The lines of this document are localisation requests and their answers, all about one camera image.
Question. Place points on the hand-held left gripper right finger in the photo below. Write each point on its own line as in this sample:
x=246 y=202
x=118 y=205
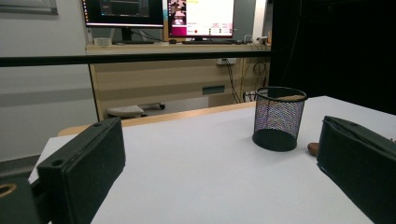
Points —
x=361 y=161

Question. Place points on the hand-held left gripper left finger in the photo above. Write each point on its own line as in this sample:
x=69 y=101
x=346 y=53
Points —
x=84 y=168

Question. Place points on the brown wooden hairbrush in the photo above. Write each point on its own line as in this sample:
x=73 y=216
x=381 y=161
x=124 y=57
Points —
x=313 y=148

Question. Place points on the black mesh pen holder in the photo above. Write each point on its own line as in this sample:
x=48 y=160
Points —
x=277 y=140

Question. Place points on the office chair base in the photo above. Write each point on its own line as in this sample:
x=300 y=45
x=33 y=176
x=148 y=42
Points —
x=127 y=111

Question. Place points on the light wooden desk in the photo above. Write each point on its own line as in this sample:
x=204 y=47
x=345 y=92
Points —
x=155 y=81

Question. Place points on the black curtain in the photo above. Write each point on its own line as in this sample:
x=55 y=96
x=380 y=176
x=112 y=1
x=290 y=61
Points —
x=342 y=46

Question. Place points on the white table cover sheet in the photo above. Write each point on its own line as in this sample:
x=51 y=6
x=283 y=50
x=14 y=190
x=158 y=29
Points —
x=202 y=174

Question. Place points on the grey desk plate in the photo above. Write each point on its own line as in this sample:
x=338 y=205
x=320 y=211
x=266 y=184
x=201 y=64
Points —
x=213 y=90

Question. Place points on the dark computer monitor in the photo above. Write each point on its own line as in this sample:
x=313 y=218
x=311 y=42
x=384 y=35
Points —
x=124 y=12

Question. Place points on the white power strip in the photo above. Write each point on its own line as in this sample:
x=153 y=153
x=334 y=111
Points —
x=225 y=61

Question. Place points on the black keyboard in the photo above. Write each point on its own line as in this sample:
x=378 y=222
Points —
x=208 y=41

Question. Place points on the bright computer monitor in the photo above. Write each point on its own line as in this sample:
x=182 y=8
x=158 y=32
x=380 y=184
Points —
x=205 y=15

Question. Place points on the black horizontal frame bar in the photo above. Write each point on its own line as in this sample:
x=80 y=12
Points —
x=124 y=58

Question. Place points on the grey framed wall board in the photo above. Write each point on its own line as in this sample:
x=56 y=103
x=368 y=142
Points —
x=28 y=7

